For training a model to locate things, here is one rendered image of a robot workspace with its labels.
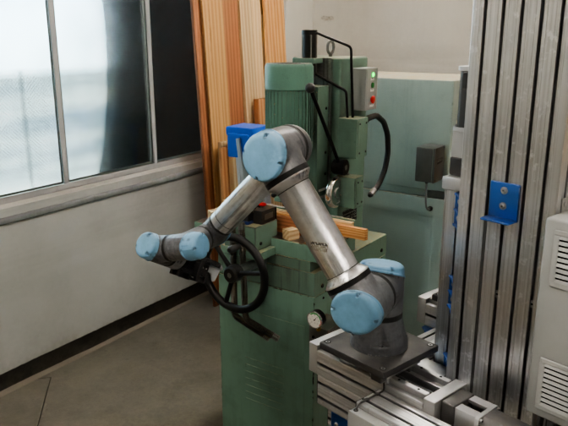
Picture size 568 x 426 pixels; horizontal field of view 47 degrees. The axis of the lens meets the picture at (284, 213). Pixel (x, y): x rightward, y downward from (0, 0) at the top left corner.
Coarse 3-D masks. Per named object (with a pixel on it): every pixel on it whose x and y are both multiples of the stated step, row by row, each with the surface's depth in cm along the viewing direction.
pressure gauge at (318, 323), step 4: (312, 312) 224; (316, 312) 224; (320, 312) 224; (308, 316) 226; (312, 316) 225; (316, 316) 224; (320, 316) 223; (324, 316) 224; (308, 320) 226; (312, 320) 225; (316, 320) 224; (320, 320) 223; (324, 320) 224; (312, 324) 226; (316, 324) 225; (320, 324) 224; (324, 324) 226; (316, 328) 225
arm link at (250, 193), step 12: (252, 180) 174; (240, 192) 177; (252, 192) 175; (264, 192) 175; (228, 204) 180; (240, 204) 177; (252, 204) 177; (216, 216) 182; (228, 216) 180; (240, 216) 180; (216, 228) 183; (228, 228) 183; (216, 240) 185
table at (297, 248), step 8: (200, 224) 254; (280, 232) 241; (272, 240) 236; (280, 240) 234; (296, 240) 232; (352, 240) 239; (224, 248) 237; (264, 248) 233; (272, 248) 234; (280, 248) 234; (288, 248) 232; (296, 248) 230; (304, 248) 228; (352, 248) 240; (248, 256) 231; (264, 256) 230; (288, 256) 233; (296, 256) 231; (304, 256) 229; (312, 256) 227
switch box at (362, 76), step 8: (360, 72) 249; (368, 72) 249; (376, 72) 254; (360, 80) 250; (368, 80) 250; (376, 80) 255; (360, 88) 251; (368, 88) 251; (376, 88) 256; (360, 96) 251; (368, 96) 252; (376, 96) 258; (360, 104) 252; (368, 104) 253; (376, 104) 258
